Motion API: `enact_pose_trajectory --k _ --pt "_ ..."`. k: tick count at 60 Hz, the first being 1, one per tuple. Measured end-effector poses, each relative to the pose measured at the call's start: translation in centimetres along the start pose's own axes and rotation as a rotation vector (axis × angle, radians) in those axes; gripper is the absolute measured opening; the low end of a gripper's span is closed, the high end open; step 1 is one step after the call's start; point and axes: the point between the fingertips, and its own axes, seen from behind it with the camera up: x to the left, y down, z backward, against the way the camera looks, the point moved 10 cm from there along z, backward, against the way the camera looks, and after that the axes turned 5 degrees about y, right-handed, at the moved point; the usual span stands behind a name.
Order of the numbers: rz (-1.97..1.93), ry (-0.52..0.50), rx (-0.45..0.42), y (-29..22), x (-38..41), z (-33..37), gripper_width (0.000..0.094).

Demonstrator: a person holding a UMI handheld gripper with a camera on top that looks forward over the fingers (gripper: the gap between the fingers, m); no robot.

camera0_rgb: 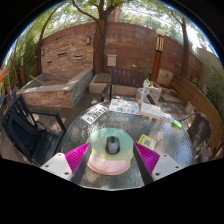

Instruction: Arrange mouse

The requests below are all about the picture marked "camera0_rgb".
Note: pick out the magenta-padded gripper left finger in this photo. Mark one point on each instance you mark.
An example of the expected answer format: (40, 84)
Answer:
(75, 158)

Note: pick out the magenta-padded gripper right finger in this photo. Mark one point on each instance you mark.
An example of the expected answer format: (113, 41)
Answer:
(150, 160)

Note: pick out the dark grey computer mouse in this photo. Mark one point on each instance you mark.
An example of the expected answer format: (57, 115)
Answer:
(112, 145)

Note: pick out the pastel green pink mouse pad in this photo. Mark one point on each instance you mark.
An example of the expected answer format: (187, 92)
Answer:
(100, 140)

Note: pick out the yellow square code card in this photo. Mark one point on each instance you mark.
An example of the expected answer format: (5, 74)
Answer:
(147, 142)

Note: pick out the green wipes packet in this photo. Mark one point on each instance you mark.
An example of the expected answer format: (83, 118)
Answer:
(176, 124)

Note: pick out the white number plate sign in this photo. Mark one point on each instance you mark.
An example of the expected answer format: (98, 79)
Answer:
(94, 114)

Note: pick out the black folding chair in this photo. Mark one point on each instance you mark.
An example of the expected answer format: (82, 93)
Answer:
(23, 133)

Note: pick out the dark wicker armchair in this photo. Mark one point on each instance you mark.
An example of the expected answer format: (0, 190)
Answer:
(200, 130)

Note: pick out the clear plastic cup with straw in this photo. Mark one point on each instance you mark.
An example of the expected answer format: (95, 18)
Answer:
(142, 96)

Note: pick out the raised stone garden bed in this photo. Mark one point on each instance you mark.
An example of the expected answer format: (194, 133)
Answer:
(50, 95)

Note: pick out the concrete planter with plant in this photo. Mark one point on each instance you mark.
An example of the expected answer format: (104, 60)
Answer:
(156, 91)

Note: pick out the curved wooden bench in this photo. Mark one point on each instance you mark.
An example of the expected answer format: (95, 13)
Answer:
(200, 100)

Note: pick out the beige stone block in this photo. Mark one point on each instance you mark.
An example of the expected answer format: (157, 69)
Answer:
(165, 78)

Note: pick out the dark wooden slatted chair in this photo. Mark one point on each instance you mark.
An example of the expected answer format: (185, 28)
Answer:
(126, 77)

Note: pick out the forked tree trunk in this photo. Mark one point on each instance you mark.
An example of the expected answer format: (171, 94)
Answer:
(100, 46)

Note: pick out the slim tree trunk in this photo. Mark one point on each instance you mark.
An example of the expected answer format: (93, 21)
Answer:
(185, 50)

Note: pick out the wooden garden lamp post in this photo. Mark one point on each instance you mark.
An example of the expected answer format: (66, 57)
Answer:
(156, 63)

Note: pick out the grey wall utility box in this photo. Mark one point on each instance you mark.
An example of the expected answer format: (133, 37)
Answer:
(112, 60)

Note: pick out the small black wall lamp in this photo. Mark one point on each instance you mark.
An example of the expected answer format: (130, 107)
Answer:
(42, 52)

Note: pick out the large black wall lamp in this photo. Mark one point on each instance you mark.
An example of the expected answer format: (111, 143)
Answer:
(88, 40)

